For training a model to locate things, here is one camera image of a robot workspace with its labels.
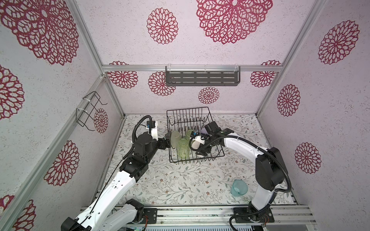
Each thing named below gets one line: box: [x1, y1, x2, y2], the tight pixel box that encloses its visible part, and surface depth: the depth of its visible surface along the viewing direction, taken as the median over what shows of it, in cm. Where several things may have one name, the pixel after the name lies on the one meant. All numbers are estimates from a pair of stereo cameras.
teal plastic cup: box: [230, 179, 249, 197], surface depth 79 cm
